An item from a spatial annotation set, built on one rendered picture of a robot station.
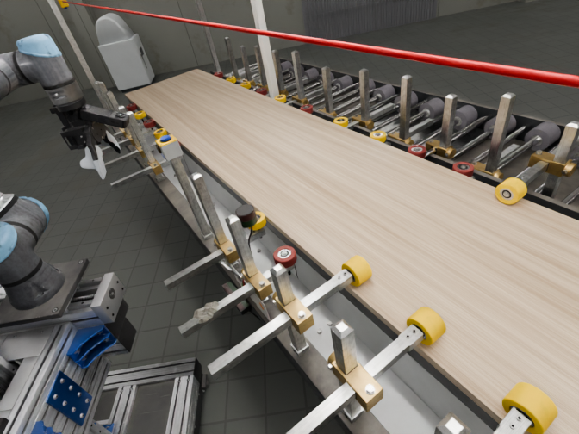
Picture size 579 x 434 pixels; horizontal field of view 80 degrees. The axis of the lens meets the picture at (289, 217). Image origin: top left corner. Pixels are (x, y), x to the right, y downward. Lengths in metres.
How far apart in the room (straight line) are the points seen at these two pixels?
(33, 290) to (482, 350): 1.23
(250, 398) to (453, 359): 1.22
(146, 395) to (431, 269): 1.42
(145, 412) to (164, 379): 0.15
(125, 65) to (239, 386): 6.14
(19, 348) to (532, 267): 1.53
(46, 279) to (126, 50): 6.14
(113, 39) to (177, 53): 1.24
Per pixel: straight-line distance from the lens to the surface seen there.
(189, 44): 7.70
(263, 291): 1.18
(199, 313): 1.19
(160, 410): 1.88
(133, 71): 7.22
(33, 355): 1.31
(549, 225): 1.39
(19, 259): 1.22
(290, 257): 1.19
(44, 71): 1.05
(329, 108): 2.31
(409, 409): 1.22
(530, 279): 1.19
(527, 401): 0.90
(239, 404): 1.98
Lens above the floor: 1.76
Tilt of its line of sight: 39 degrees down
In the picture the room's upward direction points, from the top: 12 degrees counter-clockwise
